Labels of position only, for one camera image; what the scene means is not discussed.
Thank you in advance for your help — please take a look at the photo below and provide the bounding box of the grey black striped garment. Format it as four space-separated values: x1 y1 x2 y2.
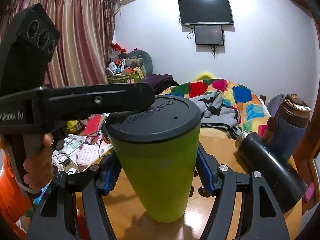
190 90 241 139

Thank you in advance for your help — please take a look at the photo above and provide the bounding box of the green tall thermos cup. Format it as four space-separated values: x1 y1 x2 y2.
103 95 201 223

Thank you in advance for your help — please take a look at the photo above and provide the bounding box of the yellow foam ring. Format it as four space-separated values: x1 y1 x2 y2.
194 71 217 81

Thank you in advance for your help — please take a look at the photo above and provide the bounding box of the wall mounted black television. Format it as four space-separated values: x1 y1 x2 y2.
178 0 234 25

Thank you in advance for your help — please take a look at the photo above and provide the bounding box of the grey round cushion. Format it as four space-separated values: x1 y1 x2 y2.
128 50 153 76

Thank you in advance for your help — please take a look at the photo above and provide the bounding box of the green basket of clutter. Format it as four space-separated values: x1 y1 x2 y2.
108 73 141 83

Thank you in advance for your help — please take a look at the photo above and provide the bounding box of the colourful patchwork quilt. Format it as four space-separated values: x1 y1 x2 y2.
161 79 270 137

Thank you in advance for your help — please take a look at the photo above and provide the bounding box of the striped red gold curtain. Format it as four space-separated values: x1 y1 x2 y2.
1 0 116 88

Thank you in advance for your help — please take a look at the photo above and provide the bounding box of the black thermos lying down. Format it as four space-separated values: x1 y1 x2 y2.
235 131 308 213

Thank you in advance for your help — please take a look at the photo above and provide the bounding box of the small black wall monitor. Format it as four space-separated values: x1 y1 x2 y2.
194 25 224 46

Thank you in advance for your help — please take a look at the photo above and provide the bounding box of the blue bottle brown lid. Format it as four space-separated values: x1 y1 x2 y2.
269 93 311 160

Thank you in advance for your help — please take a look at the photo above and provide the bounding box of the dark purple blanket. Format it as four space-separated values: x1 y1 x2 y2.
141 74 179 95

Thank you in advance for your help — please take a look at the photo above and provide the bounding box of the red booklet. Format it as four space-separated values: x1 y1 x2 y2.
82 114 106 137

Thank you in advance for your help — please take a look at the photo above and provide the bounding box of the person's left hand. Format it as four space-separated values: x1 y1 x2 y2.
23 133 54 189

